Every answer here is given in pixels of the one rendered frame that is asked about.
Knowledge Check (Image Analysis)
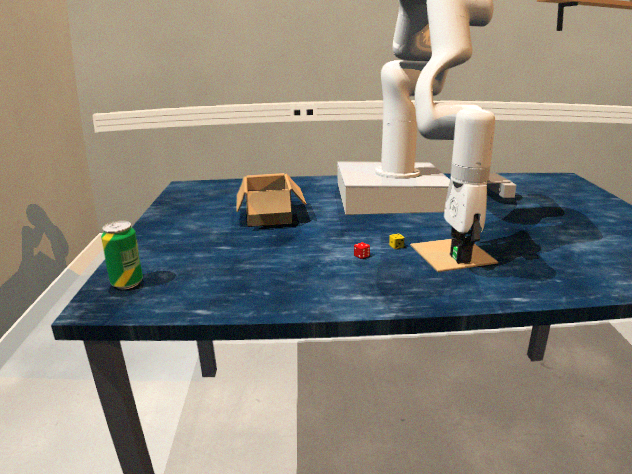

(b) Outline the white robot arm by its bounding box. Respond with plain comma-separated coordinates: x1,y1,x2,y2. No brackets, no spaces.
376,0,516,198

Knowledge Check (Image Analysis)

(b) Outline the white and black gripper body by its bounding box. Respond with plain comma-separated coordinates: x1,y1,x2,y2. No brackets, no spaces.
444,177,489,234

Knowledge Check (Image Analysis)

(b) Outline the tan square mat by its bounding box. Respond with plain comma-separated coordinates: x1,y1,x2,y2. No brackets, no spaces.
410,239,498,272

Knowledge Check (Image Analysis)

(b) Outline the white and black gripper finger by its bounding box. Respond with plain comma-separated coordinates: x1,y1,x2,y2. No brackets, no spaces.
456,213,480,263
450,226,461,257

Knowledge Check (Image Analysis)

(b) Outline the red die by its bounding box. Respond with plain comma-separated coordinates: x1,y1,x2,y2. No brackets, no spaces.
354,242,370,259

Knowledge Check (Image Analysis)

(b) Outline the yellow die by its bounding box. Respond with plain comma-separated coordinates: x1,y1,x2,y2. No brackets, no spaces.
389,234,404,249

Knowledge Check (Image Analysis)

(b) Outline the green drink can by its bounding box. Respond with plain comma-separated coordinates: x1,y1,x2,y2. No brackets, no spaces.
101,221,143,289

